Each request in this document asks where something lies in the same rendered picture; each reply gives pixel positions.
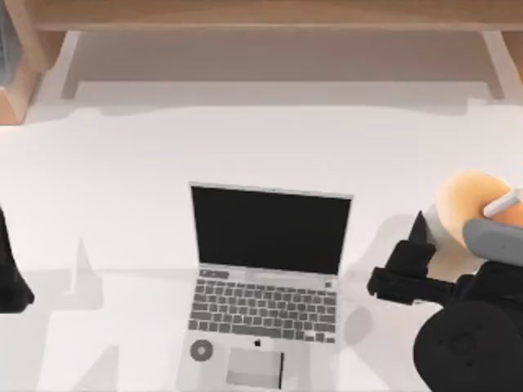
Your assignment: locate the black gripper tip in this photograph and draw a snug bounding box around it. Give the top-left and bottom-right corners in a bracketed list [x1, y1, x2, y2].
[0, 207, 36, 315]

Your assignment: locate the silver open laptop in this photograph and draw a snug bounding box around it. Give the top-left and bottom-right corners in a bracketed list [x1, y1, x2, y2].
[175, 181, 355, 391]

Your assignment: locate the long wooden shelf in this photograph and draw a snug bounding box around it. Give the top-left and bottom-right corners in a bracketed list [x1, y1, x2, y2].
[24, 0, 523, 101]

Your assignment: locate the pale grey rounded box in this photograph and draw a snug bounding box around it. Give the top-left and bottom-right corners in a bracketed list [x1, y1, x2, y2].
[462, 217, 523, 265]

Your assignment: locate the small white bar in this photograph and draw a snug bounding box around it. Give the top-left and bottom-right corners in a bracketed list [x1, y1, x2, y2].
[483, 193, 521, 218]

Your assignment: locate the wooden side cabinet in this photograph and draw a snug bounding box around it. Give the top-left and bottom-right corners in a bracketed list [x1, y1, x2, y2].
[0, 0, 67, 126]

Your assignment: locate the peach and white lamp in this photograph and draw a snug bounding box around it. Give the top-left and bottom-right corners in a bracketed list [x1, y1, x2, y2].
[420, 169, 523, 277]

